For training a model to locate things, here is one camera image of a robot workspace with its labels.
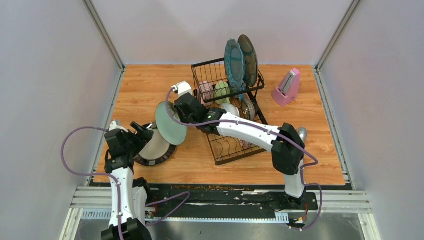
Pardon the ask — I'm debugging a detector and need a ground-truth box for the black bottom plate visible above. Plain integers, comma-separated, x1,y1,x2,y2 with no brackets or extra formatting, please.
134,122,177,167

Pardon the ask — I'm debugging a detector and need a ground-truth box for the pink ceramic mug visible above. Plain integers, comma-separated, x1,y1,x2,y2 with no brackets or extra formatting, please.
199,81,215,106

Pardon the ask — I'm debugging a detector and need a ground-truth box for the light blue flower plate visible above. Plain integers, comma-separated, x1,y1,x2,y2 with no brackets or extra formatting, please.
155,101,188,146

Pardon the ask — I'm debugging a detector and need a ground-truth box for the light green mug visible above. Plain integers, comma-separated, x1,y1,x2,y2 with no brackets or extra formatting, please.
214,81,231,105

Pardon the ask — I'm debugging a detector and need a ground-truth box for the white zigzag ceramic bowl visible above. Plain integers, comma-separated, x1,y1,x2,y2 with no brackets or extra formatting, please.
220,103,240,117

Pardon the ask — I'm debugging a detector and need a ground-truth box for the patterned ceramic bowl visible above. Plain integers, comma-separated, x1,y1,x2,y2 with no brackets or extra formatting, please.
241,98,259,121

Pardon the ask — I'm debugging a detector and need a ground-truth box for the teal scalloped plate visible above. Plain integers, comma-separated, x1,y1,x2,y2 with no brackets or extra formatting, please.
224,38,246,94

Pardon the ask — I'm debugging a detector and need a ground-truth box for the blue-grey ceramic plate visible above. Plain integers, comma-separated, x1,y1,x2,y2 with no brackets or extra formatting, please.
237,34,259,87

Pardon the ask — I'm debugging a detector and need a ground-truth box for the blue butterfly mug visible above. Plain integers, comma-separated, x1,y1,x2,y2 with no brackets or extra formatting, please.
235,93,246,101

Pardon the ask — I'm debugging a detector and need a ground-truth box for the red and blue patterned bowl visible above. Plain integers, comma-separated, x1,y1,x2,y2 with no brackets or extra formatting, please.
239,139,253,150

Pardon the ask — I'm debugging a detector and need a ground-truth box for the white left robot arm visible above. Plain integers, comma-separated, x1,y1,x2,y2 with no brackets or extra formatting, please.
100,120,154,240

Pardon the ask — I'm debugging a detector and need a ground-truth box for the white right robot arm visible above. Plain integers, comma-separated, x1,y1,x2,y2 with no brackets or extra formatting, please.
174,93,306,209

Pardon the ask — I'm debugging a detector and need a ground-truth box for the pink metronome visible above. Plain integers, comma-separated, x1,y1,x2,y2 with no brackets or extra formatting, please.
271,68,301,107

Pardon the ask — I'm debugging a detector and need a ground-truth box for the silver microphone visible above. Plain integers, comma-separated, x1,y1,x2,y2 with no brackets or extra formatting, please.
297,127,308,143

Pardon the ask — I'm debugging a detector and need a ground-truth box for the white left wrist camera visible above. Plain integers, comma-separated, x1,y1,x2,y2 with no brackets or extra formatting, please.
107,120,129,133

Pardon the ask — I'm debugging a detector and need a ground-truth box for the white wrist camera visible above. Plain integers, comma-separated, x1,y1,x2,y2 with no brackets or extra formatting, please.
172,81,193,98
107,120,129,133

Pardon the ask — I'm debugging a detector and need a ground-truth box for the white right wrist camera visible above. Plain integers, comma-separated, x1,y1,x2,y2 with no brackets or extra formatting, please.
172,81,193,98

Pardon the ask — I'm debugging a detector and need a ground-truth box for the black wire dish rack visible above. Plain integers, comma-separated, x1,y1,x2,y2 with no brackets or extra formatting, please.
191,58,268,166

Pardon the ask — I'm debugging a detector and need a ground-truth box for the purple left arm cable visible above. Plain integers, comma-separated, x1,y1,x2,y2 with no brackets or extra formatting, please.
60,126,191,240

